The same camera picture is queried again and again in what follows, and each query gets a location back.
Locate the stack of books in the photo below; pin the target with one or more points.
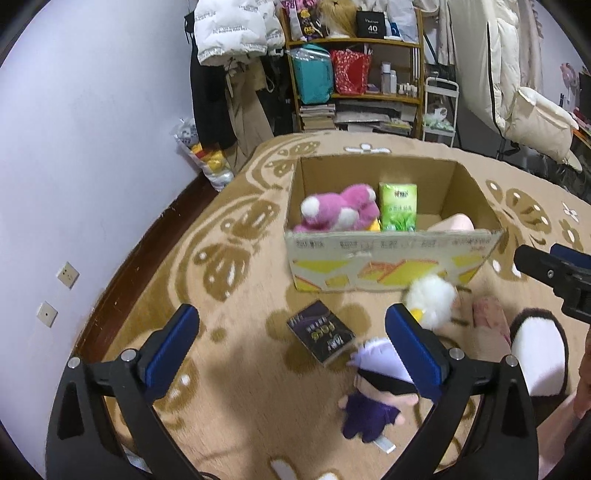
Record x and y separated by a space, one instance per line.
318 117

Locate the white puffer jacket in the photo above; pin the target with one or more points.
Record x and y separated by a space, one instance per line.
231 32

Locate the bag of toys on floor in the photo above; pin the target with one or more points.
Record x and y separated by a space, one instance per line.
211 162

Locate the teal bag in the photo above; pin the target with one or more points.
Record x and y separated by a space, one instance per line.
313 74

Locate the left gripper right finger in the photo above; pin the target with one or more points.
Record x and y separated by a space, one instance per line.
502 442

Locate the lower wall socket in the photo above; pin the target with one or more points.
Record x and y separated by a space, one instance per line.
47 314

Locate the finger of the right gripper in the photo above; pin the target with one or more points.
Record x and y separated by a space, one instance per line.
574 257
569 283

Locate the purple black character bag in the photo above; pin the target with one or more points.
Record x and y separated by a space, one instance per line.
303 19

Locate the white rolling cart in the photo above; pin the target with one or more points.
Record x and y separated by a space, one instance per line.
440 111

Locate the blonde wig head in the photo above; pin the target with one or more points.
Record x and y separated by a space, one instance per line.
339 17

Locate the wooden shelf unit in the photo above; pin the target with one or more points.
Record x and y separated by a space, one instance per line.
394 100

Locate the wall socket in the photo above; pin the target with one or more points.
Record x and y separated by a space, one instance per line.
68 275
47 314

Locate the white fluffy duck plush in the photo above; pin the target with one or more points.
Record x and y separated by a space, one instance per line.
431 300

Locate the yellow bear plush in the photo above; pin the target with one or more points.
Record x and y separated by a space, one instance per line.
376 226

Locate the upper wall socket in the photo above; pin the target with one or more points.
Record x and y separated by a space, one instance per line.
68 275

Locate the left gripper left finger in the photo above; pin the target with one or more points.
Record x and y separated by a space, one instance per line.
82 442

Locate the pink desk fan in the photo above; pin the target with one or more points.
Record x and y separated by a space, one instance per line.
571 81

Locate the black box numbered 40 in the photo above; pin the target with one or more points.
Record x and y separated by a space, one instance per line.
370 24

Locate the black monitor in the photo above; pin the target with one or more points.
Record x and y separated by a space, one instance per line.
584 102

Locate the cream long down coat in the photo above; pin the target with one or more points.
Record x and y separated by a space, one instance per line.
488 68

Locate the beige curtain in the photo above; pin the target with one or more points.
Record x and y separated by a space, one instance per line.
529 36

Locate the purple haired doll plush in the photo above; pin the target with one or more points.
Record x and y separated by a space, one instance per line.
382 387

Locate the red bag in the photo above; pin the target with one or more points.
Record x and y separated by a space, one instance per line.
351 71

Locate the white plastic bag on shelf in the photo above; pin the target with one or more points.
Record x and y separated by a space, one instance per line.
402 15

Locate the green tissue pack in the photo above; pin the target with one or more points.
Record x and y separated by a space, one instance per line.
398 207

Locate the pink bear plush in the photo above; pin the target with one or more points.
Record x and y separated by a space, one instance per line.
354 209

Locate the beige trench coat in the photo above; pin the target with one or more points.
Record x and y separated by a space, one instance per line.
246 114

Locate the open cardboard box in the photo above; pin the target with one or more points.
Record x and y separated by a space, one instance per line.
434 220

